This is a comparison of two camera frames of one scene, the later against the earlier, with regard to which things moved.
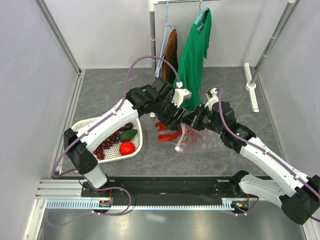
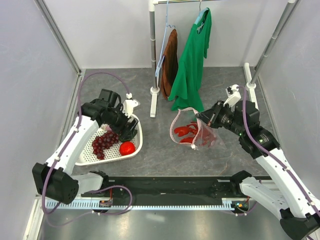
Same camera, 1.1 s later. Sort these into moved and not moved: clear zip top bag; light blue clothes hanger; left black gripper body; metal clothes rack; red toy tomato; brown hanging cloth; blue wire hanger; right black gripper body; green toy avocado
Moved: left black gripper body; right black gripper body; clear zip top bag
Not moved: metal clothes rack; green toy avocado; brown hanging cloth; red toy tomato; light blue clothes hanger; blue wire hanger
